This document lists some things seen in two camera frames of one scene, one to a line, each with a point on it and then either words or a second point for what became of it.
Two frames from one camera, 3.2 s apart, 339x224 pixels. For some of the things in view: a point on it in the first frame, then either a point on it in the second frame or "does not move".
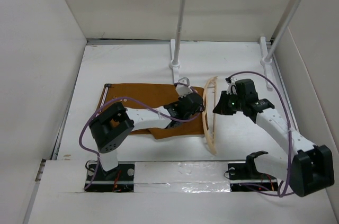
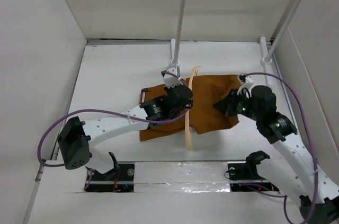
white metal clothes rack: (266, 56) does not move
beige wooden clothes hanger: (203, 113) -> (187, 125)
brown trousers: (133, 95) -> (206, 90)
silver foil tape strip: (177, 177) does not move
